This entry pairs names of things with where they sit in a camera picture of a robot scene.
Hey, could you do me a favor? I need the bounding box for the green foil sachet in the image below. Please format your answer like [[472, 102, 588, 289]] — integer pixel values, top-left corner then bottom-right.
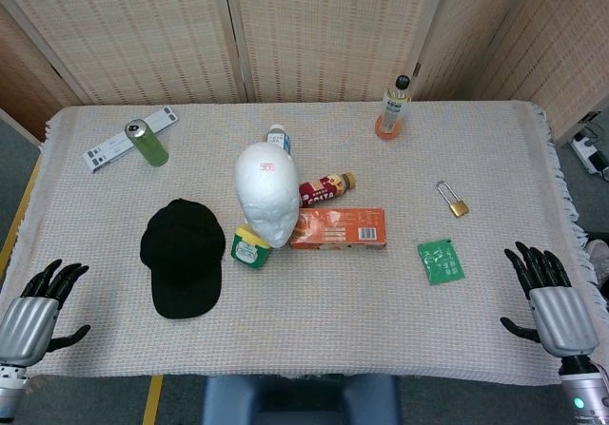
[[417, 238, 465, 286]]

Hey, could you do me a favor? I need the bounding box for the black baseball cap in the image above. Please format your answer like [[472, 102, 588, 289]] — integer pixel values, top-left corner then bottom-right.
[[139, 198, 227, 320]]

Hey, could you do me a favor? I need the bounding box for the white shoe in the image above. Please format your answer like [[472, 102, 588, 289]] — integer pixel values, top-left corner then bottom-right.
[[583, 238, 609, 299]]

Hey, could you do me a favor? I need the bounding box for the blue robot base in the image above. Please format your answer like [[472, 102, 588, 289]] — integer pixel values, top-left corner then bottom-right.
[[199, 375, 402, 425]]

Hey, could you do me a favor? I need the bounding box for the red Costa coffee bottle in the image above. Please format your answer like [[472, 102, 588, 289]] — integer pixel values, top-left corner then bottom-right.
[[298, 171, 358, 210]]

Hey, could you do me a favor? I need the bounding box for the brass padlock long shackle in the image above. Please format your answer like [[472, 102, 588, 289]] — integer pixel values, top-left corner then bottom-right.
[[435, 180, 472, 219]]

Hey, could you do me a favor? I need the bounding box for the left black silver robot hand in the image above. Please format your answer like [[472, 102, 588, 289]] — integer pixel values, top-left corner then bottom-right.
[[0, 258, 92, 367]]

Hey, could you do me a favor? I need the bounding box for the green tub with yellow lid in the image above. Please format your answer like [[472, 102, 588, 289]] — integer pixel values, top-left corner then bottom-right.
[[230, 223, 274, 269]]

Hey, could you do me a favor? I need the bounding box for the beige woven tablecloth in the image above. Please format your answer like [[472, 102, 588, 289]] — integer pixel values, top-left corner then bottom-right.
[[0, 100, 609, 388]]

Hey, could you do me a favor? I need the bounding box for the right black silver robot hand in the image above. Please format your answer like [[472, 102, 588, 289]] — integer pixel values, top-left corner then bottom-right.
[[499, 241, 600, 362]]

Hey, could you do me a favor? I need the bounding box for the green drink can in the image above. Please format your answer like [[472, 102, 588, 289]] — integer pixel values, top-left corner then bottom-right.
[[124, 119, 169, 168]]

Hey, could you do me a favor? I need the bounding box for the woven folding screen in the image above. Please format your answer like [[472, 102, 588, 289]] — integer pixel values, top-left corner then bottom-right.
[[0, 0, 609, 146]]

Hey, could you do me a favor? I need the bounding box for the white foam mannequin head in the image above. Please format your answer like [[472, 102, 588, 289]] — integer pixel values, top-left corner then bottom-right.
[[233, 142, 302, 249]]

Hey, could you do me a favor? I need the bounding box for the orange biscuit box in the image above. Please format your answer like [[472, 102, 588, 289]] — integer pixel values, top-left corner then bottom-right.
[[288, 206, 387, 251]]

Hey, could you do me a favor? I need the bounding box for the orange drink bottle black cap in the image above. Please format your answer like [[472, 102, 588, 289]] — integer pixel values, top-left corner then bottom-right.
[[374, 73, 413, 142]]

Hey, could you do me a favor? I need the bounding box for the white power strip with cables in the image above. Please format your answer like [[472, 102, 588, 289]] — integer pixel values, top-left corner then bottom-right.
[[569, 109, 609, 178]]

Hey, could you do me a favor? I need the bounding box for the clear bottle with blue label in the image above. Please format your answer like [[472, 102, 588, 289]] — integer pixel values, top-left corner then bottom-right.
[[264, 124, 292, 156]]

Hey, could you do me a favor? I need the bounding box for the long white flat box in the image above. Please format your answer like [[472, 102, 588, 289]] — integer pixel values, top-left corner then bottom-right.
[[82, 105, 181, 175]]

